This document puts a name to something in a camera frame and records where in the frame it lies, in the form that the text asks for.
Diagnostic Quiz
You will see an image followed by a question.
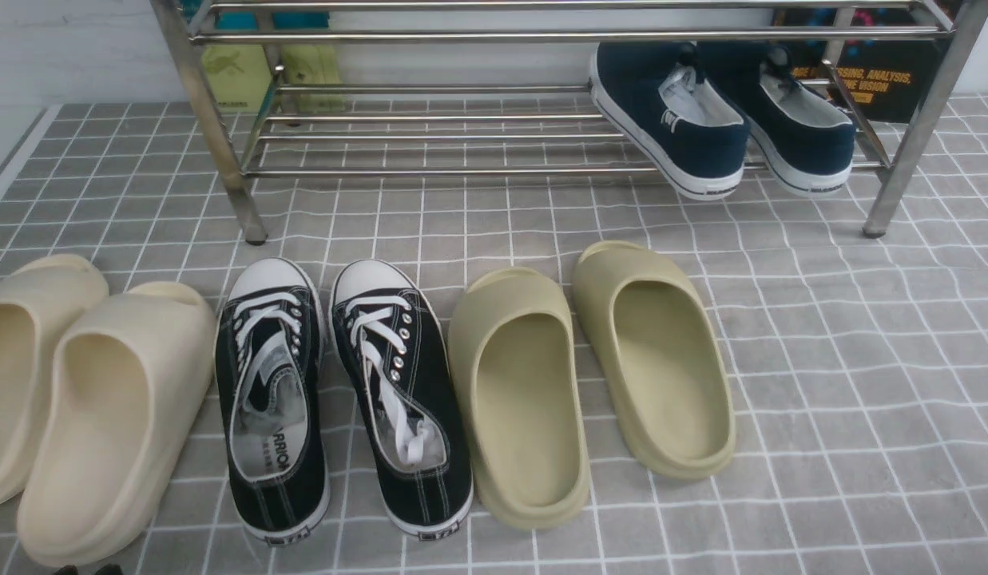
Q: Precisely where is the navy slip-on shoe left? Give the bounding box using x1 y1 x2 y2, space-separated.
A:
589 42 750 200

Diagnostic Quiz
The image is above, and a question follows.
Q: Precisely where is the navy slip-on shoe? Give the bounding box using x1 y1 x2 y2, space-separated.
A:
697 41 856 197
589 42 750 200

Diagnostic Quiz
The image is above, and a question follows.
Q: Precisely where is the green box behind rack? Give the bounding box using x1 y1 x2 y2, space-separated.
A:
177 1 345 113

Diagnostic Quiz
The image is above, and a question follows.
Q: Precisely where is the navy slip-on shoe right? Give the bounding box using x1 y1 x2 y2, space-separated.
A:
697 41 856 197

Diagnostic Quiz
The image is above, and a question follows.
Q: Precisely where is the metal shoe rack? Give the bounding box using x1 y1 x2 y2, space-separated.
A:
151 1 988 245

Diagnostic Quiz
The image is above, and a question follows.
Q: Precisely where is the olive foam slide left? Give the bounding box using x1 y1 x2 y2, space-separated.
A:
446 267 591 530

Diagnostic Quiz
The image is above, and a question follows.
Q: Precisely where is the olive foam slide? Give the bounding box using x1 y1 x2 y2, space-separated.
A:
446 267 591 530
573 240 737 481

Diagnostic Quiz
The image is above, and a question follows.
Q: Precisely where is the black canvas sneaker right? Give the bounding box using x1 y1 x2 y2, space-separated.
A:
327 259 474 540

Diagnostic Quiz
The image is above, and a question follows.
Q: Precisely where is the black canvas sneaker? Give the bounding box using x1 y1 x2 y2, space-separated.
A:
327 259 474 540
215 257 331 546

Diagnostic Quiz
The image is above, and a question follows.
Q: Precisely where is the olive foam slide right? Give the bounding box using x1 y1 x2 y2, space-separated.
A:
573 240 737 481

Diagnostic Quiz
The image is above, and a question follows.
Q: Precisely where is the black canvas sneaker left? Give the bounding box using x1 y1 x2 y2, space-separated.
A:
215 257 331 546

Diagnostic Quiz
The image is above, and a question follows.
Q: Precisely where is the cream foam slide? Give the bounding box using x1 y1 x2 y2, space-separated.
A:
0 252 109 505
18 281 216 568

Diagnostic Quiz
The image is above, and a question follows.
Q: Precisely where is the grey checked floor mat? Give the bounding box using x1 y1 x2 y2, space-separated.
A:
0 94 988 574

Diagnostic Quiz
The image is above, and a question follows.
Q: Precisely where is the black book orange text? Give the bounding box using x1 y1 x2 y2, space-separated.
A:
772 7 943 123

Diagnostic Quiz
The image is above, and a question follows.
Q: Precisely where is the cream foam slide far left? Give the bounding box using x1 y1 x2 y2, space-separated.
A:
0 252 109 505

